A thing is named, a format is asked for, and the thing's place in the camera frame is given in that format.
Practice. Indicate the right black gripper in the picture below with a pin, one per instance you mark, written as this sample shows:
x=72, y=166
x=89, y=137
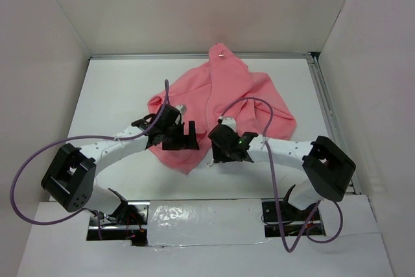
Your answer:
x=218, y=155

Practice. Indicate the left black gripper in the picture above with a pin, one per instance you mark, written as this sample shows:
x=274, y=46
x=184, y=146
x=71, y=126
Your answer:
x=188, y=141

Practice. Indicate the pink zip jacket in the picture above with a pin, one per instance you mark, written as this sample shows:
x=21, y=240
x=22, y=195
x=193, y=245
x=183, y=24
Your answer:
x=223, y=85

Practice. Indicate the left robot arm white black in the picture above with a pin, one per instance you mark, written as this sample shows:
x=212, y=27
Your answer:
x=70, y=178

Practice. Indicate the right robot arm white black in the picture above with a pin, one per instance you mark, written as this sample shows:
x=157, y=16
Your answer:
x=328, y=168

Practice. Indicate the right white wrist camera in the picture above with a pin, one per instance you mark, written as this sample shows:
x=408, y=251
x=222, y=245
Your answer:
x=233, y=131

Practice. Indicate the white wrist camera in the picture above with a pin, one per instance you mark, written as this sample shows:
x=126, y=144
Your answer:
x=164, y=118
x=233, y=131

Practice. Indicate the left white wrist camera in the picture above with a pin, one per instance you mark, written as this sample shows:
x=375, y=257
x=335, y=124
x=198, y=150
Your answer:
x=164, y=118

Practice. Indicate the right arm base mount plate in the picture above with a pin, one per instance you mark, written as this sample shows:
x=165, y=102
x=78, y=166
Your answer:
x=292, y=220

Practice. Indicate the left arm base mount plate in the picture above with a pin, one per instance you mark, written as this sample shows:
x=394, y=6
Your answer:
x=130, y=226

